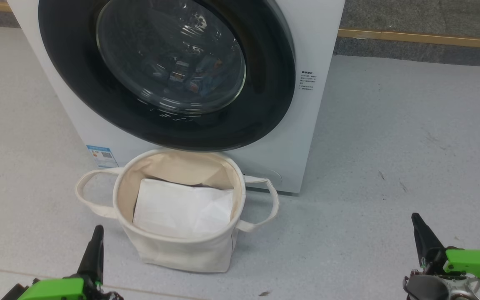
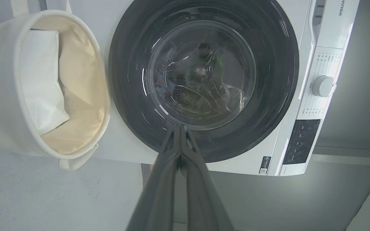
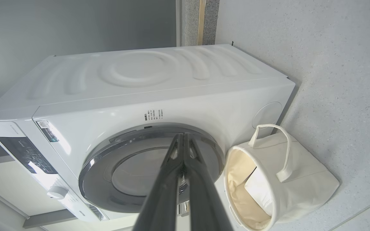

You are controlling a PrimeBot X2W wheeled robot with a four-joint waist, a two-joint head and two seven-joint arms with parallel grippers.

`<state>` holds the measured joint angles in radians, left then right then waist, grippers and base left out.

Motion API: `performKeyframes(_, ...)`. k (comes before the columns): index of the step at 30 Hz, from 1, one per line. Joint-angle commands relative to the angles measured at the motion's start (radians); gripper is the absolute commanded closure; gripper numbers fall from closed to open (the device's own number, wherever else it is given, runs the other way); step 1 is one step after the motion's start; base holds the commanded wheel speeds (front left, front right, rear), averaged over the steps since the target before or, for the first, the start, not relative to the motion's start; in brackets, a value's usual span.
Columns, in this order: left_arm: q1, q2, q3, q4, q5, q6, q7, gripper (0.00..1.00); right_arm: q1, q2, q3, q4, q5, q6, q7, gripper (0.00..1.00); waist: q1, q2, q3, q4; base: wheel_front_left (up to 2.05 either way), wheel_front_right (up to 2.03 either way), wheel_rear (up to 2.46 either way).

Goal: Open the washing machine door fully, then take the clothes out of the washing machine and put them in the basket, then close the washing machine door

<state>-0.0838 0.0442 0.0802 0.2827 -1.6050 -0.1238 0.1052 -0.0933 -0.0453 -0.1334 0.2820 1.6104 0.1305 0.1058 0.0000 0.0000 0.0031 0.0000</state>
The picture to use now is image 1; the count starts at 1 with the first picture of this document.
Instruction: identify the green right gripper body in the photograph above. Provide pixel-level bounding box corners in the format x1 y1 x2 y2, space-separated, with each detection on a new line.
443 249 480 300

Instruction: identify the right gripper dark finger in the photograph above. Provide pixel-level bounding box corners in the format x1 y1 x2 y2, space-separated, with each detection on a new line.
411 212 448 274

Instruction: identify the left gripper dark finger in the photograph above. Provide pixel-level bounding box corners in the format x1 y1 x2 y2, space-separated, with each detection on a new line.
77 225 104 285

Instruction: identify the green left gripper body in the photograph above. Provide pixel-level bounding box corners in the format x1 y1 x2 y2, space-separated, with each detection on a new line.
0 275 124 300

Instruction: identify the washing machine glass door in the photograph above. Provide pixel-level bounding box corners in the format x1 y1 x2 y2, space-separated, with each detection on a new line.
38 0 297 153

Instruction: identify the blue patterned garment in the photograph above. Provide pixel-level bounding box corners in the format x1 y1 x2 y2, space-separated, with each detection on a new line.
152 54 240 100

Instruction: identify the cream canvas laundry basket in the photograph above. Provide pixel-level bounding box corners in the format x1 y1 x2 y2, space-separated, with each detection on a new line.
75 149 280 273

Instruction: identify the white cloth in basket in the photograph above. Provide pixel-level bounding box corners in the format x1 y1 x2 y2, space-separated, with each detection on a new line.
133 178 234 239

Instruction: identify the white front-load washing machine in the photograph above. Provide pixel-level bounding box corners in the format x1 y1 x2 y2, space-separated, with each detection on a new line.
7 0 346 195

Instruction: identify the blue energy label sticker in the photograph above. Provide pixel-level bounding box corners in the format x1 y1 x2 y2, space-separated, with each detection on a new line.
86 145 119 169

